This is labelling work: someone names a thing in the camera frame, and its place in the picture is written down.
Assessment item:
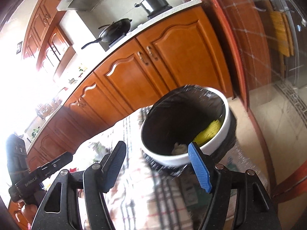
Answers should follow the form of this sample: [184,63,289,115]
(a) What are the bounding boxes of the upper wooden wall cabinets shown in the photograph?
[22,0,65,69]

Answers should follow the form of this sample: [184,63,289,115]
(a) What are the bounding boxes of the white trash bin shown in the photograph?
[139,86,232,167]

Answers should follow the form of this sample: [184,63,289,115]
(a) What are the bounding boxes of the person's left hand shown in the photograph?
[19,202,38,225]

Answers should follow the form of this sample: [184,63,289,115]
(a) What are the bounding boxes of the black wok pan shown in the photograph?
[81,18,132,49]

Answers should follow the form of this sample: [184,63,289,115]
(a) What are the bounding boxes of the yellow foam fruit net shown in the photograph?
[193,120,222,146]

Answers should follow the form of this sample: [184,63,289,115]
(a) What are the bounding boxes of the plaid tablecloth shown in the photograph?
[74,106,211,229]

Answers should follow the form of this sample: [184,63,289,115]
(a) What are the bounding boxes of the lower wooden kitchen cabinets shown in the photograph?
[28,5,233,170]

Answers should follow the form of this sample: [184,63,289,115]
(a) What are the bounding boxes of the black trash bag liner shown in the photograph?
[141,84,238,173]

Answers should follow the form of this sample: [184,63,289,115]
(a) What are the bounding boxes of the steel cooking pot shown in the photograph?
[134,0,171,15]

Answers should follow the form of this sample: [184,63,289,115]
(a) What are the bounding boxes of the black camera box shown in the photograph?
[6,134,30,185]

